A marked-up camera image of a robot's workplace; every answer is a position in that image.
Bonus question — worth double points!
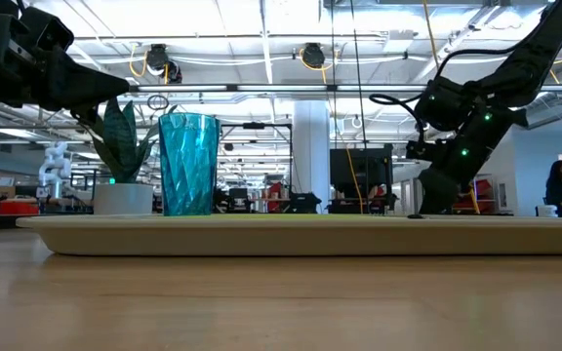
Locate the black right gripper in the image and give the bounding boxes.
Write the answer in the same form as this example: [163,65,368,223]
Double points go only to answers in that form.
[405,107,529,215]

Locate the teal faceted plastic cup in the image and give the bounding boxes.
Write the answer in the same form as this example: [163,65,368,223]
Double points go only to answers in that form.
[157,112,221,217]

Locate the beige plastic tray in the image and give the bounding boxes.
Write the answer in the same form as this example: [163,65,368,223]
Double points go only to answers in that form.
[16,214,562,257]

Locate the red storage bins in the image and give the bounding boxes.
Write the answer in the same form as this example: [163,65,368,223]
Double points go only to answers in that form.
[465,177,495,214]

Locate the black monitor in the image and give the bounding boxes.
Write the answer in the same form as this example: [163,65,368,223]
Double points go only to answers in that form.
[329,147,394,186]

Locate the snake plant in white pot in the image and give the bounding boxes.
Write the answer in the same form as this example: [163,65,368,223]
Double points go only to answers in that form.
[73,97,180,215]

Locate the red bin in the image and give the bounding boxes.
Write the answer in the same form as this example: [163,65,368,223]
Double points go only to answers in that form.
[0,198,41,216]

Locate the black bag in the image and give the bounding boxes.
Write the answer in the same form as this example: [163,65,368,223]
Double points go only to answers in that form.
[288,192,322,215]

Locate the white column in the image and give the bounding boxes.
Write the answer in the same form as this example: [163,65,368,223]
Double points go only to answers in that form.
[293,100,331,214]

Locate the long ceiling light bar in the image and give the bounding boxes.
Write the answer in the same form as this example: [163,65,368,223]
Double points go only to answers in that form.
[127,83,562,94]

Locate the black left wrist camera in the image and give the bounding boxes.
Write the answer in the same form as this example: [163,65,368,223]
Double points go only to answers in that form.
[20,5,75,53]

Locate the black ceiling cable reel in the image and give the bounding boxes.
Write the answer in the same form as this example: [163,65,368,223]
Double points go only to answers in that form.
[144,42,171,75]
[301,41,327,69]

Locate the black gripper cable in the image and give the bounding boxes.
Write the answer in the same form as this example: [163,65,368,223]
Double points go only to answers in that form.
[368,44,524,147]

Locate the black frame rig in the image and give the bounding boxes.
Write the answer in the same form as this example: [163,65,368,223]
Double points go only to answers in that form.
[218,121,295,214]

